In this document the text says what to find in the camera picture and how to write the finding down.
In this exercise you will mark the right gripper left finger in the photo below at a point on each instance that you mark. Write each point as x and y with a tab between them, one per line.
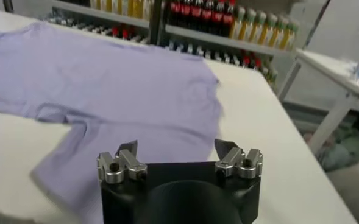
122	164

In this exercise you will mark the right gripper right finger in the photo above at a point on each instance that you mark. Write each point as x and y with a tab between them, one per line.
240	161

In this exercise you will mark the purple printed t-shirt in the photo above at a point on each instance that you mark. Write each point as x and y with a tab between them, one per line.
121	97

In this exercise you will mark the green clothes pile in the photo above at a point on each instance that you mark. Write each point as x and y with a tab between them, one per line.
343	152

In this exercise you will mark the small red-cap cola bottle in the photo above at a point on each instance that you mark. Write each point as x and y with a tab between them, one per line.
257	63
125	34
246	61
115	31

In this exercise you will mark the glass beverage display cabinet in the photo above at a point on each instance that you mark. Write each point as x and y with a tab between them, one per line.
228	41
106	15

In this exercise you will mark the white metal-legged side table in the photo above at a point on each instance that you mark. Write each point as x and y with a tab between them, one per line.
328	65

